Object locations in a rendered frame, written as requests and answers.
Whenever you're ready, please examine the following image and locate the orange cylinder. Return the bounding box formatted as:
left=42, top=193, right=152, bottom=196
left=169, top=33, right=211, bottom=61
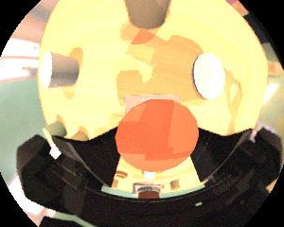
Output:
left=137, top=190, right=160, bottom=200

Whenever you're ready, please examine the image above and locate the brown paper cup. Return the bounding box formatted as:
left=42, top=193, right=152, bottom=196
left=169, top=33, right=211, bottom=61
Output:
left=124, top=0, right=171, bottom=29

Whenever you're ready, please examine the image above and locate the orange ring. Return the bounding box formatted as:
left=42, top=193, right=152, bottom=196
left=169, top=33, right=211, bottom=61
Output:
left=115, top=170, right=127, bottom=179

